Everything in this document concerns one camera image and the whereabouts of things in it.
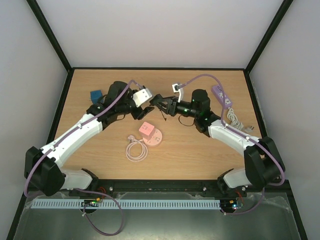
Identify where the black charger plug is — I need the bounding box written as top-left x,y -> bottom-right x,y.
150,94 -> 164,106

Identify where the pink cube socket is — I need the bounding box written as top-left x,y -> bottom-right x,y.
138,121 -> 156,141

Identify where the pink round socket base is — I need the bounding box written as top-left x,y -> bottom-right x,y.
142,128 -> 163,147

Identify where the dark blue cube adapter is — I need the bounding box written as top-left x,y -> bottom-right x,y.
90,90 -> 103,104

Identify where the purple power strip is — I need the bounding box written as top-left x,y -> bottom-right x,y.
211,85 -> 233,109

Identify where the white power strip cable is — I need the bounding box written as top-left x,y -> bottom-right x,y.
226,107 -> 256,133

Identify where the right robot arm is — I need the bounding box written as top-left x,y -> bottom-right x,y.
150,89 -> 286,196

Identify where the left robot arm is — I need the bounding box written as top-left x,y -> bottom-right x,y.
23,80 -> 154,197

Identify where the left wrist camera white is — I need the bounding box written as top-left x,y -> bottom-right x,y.
132,88 -> 153,108

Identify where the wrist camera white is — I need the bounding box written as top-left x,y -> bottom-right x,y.
172,82 -> 184,103
132,88 -> 153,108

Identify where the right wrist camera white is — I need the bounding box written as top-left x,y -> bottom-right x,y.
172,82 -> 184,103

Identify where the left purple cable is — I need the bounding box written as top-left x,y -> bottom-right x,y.
24,79 -> 146,236

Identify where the purple cable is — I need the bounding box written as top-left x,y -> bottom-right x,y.
177,73 -> 286,216
24,79 -> 146,236

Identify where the black frame rail front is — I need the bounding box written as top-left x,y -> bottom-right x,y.
24,178 -> 291,198

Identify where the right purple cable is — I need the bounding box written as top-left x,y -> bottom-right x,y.
177,73 -> 286,216

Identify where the light blue cable duct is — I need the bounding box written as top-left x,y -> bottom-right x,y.
30,199 -> 221,210

